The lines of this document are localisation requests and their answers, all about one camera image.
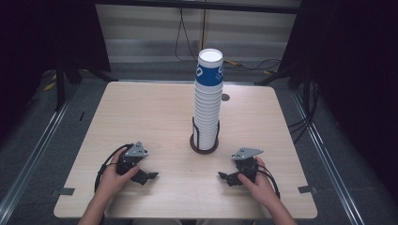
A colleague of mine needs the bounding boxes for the black hanging wall cable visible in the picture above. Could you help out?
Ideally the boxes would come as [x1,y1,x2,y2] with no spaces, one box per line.
[174,7,208,63]

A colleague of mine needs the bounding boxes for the metal floor rail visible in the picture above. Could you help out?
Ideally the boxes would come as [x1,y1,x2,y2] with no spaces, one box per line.
[0,83,81,221]
[290,90,366,225]

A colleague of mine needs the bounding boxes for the black curtain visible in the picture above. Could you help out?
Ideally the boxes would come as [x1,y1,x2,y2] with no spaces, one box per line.
[280,0,398,201]
[0,0,112,139]

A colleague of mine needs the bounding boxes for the black metal stand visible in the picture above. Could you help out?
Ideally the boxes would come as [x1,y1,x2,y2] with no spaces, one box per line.
[253,60,314,92]
[54,57,119,113]

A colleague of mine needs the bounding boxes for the black floor cable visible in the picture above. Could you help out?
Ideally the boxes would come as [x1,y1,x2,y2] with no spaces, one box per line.
[240,58,283,72]

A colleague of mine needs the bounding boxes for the grey tape strip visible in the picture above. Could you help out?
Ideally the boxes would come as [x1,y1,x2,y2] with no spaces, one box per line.
[297,185,318,195]
[57,187,76,197]

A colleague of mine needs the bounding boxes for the person's left hand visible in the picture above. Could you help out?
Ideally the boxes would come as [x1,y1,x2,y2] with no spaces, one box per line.
[95,154,140,200]

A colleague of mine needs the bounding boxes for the black cable bundle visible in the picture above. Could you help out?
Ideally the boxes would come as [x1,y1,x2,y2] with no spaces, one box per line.
[286,79,321,145]

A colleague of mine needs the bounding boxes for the black overhead bar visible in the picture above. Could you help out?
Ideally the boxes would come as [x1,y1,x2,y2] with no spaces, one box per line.
[93,0,303,15]

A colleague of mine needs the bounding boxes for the stack of white paper cups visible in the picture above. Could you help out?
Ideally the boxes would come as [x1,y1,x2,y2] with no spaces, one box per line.
[191,48,224,151]

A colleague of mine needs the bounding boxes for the person's right hand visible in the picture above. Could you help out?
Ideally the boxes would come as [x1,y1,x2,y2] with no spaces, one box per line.
[237,157,280,209]

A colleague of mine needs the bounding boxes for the black wire cup holder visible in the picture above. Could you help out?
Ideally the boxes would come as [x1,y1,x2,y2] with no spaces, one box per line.
[189,116,221,156]

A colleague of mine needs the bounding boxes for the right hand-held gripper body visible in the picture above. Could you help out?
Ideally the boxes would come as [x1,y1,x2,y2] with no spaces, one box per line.
[232,147,264,184]

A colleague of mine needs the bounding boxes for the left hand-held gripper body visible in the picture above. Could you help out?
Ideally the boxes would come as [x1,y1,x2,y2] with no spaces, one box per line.
[115,141,148,176]

